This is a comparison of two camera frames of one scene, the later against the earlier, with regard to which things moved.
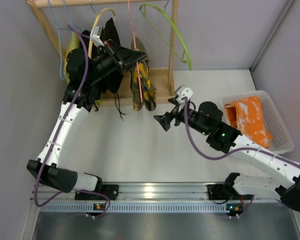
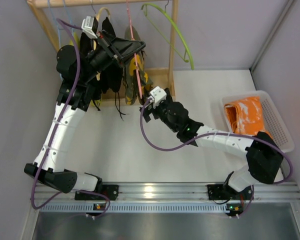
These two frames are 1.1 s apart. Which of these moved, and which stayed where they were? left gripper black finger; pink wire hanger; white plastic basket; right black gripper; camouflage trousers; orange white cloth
Moved: right black gripper; left gripper black finger; camouflage trousers
Stayed: pink wire hanger; white plastic basket; orange white cloth
